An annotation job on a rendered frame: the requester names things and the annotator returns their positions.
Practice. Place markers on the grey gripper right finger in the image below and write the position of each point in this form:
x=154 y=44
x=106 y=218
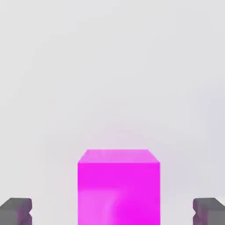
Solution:
x=211 y=211

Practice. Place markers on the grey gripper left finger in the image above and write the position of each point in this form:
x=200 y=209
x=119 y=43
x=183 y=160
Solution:
x=14 y=211

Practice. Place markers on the small magenta cube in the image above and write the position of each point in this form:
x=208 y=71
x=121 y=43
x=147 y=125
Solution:
x=118 y=189

